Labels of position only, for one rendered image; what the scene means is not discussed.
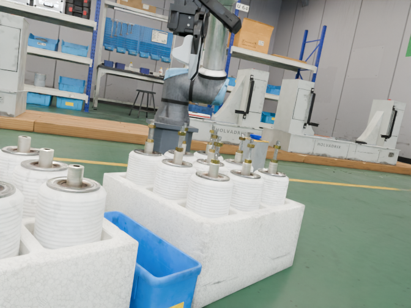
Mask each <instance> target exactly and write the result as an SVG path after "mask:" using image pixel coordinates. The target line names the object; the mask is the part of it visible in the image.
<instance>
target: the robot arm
mask: <svg viewBox="0 0 411 308"><path fill-rule="evenodd" d="M237 1H238V0H174V3H173V4H171V3H170V8H169V16H168V24H167V28H169V30H170V31H171V32H173V35H179V37H184V41H183V45H182V46H180V47H177V48H174V49H173V50H172V53H171V54H172V57H173V58H175V59H177V61H178V62H180V63H182V64H184V65H187V66H189V68H169V69H167V70H166V73H165V78H164V83H163V91H162V96H161V103H160V106H159V108H158V110H157V112H156V114H155V117H154V120H155V122H160V123H165V124H169V125H177V126H184V123H187V124H188V125H187V126H188V127H189V126H190V117H189V112H188V104H189V101H192V102H196V103H203V104H207V105H215V106H220V105H222V103H223V100H224V96H225V94H226V90H227V88H228V84H229V79H228V78H226V75H227V74H226V72H225V71H224V63H225V58H226V50H227V45H228V37H229V32H230V33H233V34H236V33H238V31H239V30H240V29H241V28H242V24H241V19H240V18H239V17H238V16H237V15H235V14H234V13H232V9H233V5H234V4H235V3H236V2H237ZM170 17H171V19H170ZM169 21H170V22H169ZM205 38H206V40H205ZM204 43H205V50H204V59H203V65H202V67H201V68H200V69H199V67H200V64H201V59H202V54H203V49H204Z"/></svg>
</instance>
